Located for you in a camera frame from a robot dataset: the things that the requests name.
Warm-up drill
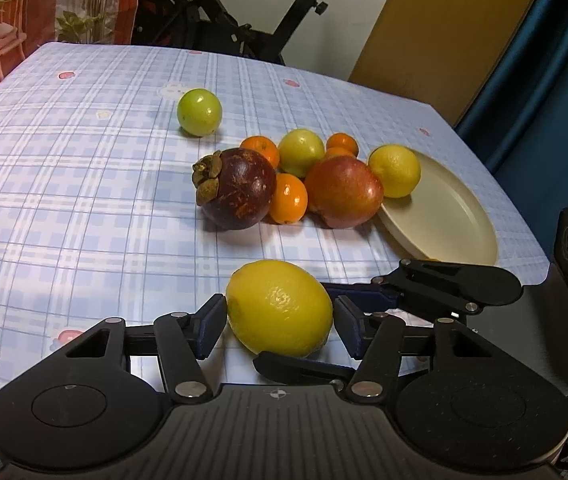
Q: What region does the large yellow lemon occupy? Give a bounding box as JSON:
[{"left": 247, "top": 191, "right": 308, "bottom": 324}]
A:
[{"left": 225, "top": 259, "right": 335, "bottom": 359}]

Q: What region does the small yellow lemon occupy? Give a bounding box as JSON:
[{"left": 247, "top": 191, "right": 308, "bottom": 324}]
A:
[{"left": 368, "top": 144, "right": 422, "bottom": 199}]

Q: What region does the beige round plate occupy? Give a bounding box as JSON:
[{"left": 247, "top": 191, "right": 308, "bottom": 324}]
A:
[{"left": 374, "top": 152, "right": 500, "bottom": 267}]

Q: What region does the printed backdrop cloth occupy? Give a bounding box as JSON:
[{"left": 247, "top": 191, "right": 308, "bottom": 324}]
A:
[{"left": 0, "top": 0, "right": 150, "bottom": 116}]

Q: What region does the round green apple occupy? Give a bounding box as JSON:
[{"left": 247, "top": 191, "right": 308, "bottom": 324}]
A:
[{"left": 177, "top": 88, "right": 223, "bottom": 137}]

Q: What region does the red apple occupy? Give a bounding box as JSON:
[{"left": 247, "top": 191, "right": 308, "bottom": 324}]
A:
[{"left": 304, "top": 155, "right": 385, "bottom": 230}]

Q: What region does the wooden door panel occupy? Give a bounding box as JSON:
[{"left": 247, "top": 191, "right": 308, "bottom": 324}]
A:
[{"left": 348, "top": 0, "right": 552, "bottom": 126}]

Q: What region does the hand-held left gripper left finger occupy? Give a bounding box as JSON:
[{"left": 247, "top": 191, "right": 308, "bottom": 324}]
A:
[{"left": 29, "top": 295, "right": 227, "bottom": 405}]

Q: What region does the dark blue curtain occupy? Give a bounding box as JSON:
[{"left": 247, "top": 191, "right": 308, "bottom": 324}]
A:
[{"left": 454, "top": 0, "right": 568, "bottom": 221}]

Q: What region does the yellow-green apple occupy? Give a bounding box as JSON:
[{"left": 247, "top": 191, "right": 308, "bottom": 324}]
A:
[{"left": 278, "top": 128, "right": 326, "bottom": 179}]

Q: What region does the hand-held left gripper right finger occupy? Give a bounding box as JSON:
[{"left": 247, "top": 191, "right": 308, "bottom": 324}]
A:
[{"left": 334, "top": 296, "right": 530, "bottom": 405}]

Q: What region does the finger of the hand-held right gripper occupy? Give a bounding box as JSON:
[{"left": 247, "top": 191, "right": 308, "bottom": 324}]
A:
[
  {"left": 253, "top": 351, "right": 360, "bottom": 387},
  {"left": 323, "top": 259, "right": 524, "bottom": 322}
]

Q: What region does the black exercise bike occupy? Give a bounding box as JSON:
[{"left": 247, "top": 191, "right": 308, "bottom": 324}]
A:
[{"left": 131, "top": 0, "right": 385, "bottom": 66}]

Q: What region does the brown dried fruit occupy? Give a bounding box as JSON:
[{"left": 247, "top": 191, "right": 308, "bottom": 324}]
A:
[{"left": 191, "top": 147, "right": 278, "bottom": 232}]

